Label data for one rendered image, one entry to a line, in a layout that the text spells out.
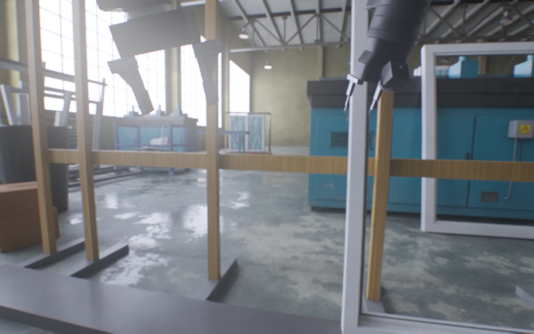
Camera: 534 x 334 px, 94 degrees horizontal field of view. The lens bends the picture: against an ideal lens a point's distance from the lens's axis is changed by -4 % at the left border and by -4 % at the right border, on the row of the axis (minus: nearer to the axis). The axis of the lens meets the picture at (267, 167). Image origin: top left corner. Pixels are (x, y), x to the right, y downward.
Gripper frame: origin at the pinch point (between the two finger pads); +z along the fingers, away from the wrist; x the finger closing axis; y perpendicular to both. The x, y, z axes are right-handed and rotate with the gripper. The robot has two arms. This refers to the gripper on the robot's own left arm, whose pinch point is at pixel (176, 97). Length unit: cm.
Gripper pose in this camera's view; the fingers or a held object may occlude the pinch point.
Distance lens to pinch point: 51.3
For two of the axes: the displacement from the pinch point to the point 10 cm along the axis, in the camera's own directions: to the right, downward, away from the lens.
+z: 1.6, 8.6, 4.8
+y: 1.2, -5.0, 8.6
